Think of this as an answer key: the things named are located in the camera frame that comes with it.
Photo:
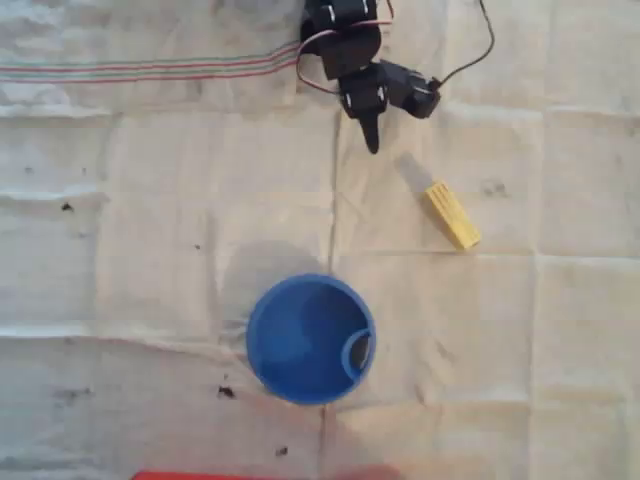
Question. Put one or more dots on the yellow rectangular block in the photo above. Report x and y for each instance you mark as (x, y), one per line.
(452, 215)

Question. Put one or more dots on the blue plastic cup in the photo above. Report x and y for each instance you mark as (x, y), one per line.
(300, 350)

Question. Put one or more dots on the white striped cloth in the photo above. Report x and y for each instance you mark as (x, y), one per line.
(150, 250)

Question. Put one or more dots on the red flat object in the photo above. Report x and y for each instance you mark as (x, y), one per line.
(225, 475)

